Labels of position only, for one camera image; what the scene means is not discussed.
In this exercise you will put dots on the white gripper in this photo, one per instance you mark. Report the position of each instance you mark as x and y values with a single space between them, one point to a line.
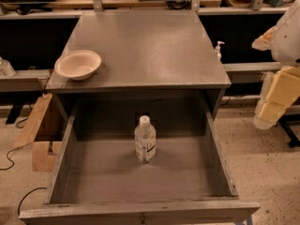
287 44

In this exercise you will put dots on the clear plastic water bottle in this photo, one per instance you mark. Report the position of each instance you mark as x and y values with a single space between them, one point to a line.
145 139

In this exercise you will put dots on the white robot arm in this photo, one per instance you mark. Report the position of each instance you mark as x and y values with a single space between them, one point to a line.
283 39

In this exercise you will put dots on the white pump dispenser bottle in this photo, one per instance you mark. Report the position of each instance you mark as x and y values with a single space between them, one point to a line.
218 49

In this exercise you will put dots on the open grey top drawer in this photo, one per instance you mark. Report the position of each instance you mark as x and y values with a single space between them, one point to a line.
99 180

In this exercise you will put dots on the grey wooden cabinet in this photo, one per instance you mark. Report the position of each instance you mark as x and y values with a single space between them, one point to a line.
146 49

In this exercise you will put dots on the white paper bowl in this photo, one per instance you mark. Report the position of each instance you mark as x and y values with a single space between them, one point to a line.
77 65

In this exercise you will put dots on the leaning wooden board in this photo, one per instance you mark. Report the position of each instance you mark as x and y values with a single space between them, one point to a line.
31 127

